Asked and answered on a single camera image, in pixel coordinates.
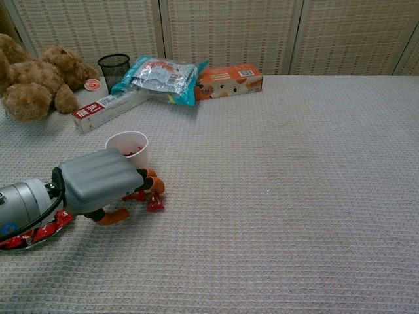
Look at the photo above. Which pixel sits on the teal silver snack bag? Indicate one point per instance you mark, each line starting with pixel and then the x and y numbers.
pixel 160 78

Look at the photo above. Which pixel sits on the beige woven screen panel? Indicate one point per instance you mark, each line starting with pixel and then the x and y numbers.
pixel 88 29
pixel 353 32
pixel 413 62
pixel 229 29

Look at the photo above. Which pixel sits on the red candy pile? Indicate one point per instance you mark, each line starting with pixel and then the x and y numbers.
pixel 46 230

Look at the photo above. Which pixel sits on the small round red white lid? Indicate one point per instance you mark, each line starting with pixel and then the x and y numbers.
pixel 91 85

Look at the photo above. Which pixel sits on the long white red box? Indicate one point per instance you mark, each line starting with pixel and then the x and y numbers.
pixel 108 109

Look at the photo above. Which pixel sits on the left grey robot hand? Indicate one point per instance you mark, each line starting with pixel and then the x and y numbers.
pixel 98 180

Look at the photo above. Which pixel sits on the white paper cup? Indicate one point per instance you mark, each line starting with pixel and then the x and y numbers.
pixel 141 158

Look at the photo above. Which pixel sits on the orange biscuit box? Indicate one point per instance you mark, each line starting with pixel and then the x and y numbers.
pixel 229 81

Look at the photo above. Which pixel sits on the silver metal plate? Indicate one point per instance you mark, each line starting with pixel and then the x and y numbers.
pixel 23 247

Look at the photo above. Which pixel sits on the black mesh pen holder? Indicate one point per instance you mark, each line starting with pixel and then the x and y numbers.
pixel 113 70

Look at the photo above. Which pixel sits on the white woven tablecloth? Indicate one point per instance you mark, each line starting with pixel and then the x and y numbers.
pixel 262 196

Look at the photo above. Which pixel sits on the brown teddy bear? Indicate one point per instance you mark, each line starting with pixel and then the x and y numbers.
pixel 32 81

